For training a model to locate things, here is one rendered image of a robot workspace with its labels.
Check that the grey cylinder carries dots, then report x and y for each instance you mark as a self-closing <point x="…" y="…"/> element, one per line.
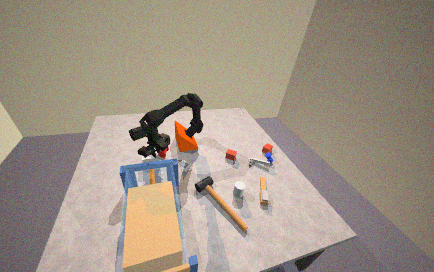
<point x="239" y="189"/>

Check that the mallet with dark grey head and orange handle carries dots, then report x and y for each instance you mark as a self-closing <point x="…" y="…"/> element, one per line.
<point x="205" y="184"/>

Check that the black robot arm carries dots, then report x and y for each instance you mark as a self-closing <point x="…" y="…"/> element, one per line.
<point x="155" y="118"/>

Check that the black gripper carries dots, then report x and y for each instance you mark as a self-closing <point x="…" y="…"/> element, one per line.
<point x="146" y="151"/>

